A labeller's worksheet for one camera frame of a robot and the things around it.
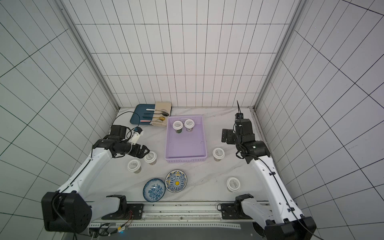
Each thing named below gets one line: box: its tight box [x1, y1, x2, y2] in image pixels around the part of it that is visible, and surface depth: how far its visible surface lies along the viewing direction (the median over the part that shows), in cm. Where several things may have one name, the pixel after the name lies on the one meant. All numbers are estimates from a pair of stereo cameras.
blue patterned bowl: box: [142, 178, 166, 203], surface depth 80 cm
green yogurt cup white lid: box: [172, 120, 184, 134], surface depth 102 cm
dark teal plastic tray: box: [130, 112, 140, 125], surface depth 113 cm
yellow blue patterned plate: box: [165, 169, 188, 193], surface depth 83 cm
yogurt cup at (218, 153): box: [212, 147, 226, 162], surface depth 89 cm
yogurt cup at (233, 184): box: [226, 177, 241, 192], surface depth 77 cm
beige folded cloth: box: [149, 102, 172, 127], surface depth 117 cm
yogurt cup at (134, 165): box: [127, 159, 142, 174], surface depth 83 cm
